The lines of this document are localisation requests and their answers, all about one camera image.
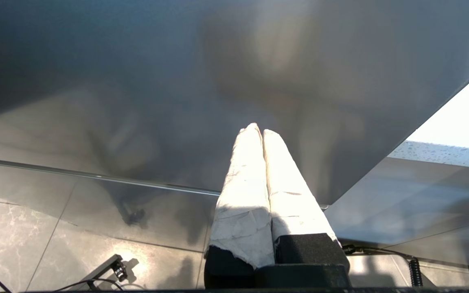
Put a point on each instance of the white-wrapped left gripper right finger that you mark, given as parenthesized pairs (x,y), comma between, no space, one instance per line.
(291,195)

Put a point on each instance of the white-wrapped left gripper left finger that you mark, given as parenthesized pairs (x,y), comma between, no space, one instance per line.
(244,195)

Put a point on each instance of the grey under-counter cabinet front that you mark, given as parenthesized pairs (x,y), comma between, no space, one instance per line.
(421,195)

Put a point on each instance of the tall white-sided grey cabinet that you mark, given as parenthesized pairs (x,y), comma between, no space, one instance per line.
(136,81)

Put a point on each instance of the black metal bracket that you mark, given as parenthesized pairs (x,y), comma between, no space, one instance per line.
(114,266)

